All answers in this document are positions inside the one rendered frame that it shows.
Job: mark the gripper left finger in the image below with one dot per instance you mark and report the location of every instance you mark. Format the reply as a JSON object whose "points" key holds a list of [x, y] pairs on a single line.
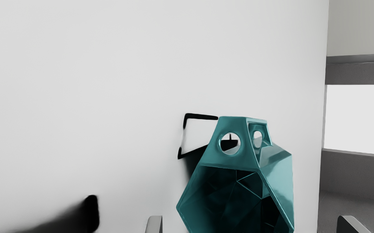
{"points": [[154, 225]]}

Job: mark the teal faceted mug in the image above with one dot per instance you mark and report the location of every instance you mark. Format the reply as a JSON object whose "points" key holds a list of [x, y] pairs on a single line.
{"points": [[272, 168]]}

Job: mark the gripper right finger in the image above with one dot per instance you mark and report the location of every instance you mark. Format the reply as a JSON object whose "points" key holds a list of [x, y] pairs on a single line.
{"points": [[351, 226]]}

